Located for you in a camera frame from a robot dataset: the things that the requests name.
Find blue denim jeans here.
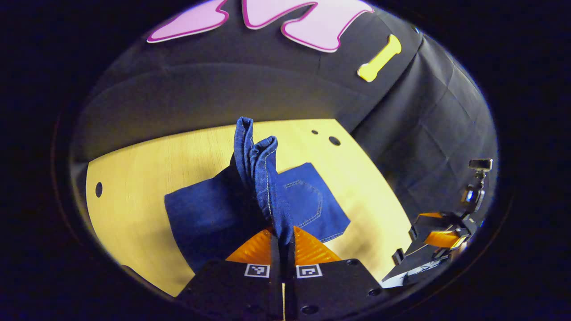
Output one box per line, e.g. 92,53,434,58
164,117,352,273

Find black backdrop cloth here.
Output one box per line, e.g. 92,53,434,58
71,0,498,219

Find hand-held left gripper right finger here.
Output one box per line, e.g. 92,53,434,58
284,225,389,321

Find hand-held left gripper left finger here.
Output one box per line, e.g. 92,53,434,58
176,225,284,321

